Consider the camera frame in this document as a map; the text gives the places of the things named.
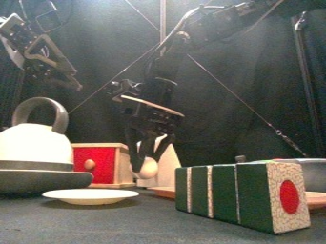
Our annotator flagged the white toy egg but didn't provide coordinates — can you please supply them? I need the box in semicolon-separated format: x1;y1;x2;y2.
131;156;161;180

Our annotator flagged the small white plate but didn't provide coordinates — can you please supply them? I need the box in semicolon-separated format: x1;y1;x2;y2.
40;188;141;206

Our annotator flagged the white triangular block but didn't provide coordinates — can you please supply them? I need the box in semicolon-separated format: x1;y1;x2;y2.
135;134;183;189

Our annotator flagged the wooden box with red drawer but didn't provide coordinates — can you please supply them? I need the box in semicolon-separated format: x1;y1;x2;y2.
70;142;137;189

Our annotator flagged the flat wooden board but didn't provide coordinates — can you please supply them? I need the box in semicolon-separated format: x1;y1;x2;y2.
149;185;326;211

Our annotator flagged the green block with red dot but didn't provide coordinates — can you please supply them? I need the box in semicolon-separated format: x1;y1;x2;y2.
175;160;313;235

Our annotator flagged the white dish at edge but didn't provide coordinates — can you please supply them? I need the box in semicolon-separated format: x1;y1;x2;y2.
250;157;326;193

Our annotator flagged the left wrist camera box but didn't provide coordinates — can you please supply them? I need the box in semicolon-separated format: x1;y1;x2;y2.
34;9;66;33

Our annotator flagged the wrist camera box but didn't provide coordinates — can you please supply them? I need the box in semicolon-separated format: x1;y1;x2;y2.
34;9;66;33
109;79;145;99

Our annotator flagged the plain diagonal brace wire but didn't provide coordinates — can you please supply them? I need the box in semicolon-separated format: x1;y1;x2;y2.
68;41;166;115

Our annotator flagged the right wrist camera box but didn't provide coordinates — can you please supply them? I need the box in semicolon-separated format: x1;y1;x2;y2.
109;79;145;99

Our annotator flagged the white kettle with grey handle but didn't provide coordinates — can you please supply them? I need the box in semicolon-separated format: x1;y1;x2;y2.
0;96;75;172

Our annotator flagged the vertical metal frame pole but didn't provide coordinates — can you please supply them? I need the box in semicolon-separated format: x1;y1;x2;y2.
159;0;169;57

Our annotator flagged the black metal frame post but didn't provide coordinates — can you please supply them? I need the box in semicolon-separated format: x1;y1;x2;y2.
289;11;326;157

